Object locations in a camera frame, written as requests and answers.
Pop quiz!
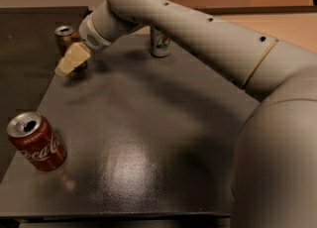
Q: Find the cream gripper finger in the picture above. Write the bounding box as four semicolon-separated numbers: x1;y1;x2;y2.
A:
54;43;91;76

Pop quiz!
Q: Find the orange LaCroix can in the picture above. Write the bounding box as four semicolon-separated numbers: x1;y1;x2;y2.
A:
54;25;87;71

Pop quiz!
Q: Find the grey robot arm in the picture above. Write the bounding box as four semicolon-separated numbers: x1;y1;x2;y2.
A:
55;0;317;228

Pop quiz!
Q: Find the white green 7up can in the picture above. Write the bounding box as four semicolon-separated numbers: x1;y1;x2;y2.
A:
150;28;170;57

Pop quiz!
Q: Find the red Coca-Cola can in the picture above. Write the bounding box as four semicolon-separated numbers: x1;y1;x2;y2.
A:
7;112;66;171

